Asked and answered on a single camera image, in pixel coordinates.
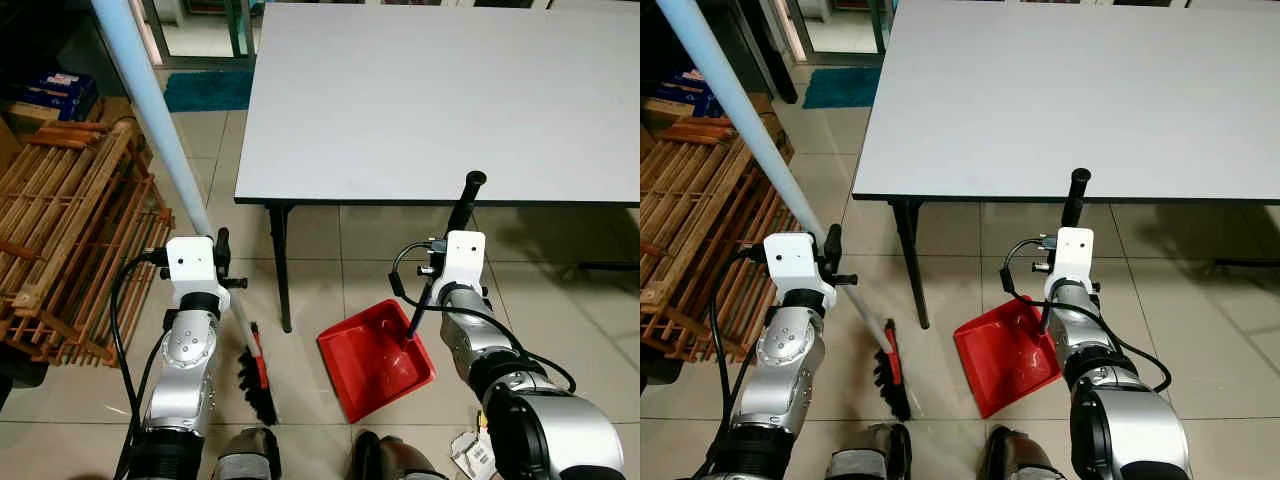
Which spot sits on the teal floor mat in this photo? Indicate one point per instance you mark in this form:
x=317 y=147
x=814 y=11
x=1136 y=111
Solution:
x=205 y=92
x=840 y=90

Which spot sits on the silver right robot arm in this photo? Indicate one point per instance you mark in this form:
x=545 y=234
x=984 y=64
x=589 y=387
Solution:
x=560 y=440
x=1135 y=440

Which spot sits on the wooden slatted rack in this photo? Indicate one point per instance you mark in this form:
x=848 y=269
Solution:
x=690 y=230
x=70 y=230

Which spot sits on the robot left leg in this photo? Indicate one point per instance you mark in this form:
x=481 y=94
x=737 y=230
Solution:
x=862 y=458
x=245 y=460

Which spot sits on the white top black leg table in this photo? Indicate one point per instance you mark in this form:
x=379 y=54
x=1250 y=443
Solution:
x=1060 y=100
x=440 y=100

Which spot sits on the brown cardboard box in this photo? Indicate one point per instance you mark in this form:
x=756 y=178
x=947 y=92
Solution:
x=115 y=108

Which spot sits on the white printed paper packet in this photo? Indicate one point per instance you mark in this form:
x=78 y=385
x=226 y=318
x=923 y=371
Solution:
x=472 y=458

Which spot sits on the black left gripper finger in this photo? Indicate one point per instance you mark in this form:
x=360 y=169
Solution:
x=223 y=252
x=832 y=250

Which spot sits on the blue carton box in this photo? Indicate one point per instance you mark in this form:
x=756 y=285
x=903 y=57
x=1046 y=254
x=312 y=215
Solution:
x=60 y=95
x=690 y=92

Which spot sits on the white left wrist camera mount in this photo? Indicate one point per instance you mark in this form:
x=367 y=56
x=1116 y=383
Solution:
x=192 y=262
x=795 y=262

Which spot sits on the glass sliding door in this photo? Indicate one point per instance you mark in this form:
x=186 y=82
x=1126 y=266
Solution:
x=200 y=30
x=840 y=30

